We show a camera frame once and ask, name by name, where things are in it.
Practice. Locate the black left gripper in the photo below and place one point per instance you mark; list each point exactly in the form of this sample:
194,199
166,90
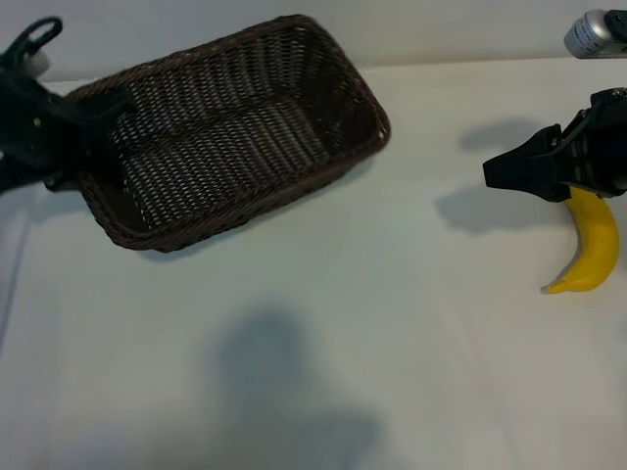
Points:
39,132

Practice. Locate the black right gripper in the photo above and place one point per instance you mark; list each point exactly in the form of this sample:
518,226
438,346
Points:
600,147

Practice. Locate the yellow banana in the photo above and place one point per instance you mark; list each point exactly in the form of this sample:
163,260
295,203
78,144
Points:
595,235

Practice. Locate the dark brown wicker basket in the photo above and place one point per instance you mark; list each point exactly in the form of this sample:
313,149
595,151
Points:
235,147

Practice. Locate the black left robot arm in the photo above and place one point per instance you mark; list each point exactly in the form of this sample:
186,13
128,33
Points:
10,177

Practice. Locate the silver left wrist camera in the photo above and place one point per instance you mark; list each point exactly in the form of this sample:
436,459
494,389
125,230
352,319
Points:
34,64

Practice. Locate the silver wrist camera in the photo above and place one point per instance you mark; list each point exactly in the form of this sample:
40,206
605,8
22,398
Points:
590,36
34,64

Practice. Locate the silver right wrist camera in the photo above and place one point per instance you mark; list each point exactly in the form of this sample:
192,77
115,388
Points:
590,36

